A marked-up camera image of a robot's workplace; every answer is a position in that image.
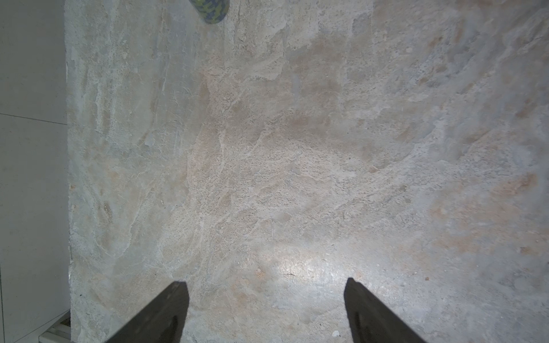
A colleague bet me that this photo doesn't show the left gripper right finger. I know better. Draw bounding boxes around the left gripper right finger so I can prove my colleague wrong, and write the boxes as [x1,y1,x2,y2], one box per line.
[344,278,426,343]

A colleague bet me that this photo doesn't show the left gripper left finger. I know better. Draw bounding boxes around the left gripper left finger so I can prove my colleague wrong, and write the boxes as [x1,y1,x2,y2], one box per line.
[107,282,190,343]

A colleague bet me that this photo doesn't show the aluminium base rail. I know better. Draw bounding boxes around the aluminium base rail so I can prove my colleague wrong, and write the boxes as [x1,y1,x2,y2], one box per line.
[39,312,72,343]

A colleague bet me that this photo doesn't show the small metal can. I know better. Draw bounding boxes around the small metal can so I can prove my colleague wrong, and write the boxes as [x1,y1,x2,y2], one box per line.
[190,0,230,24]

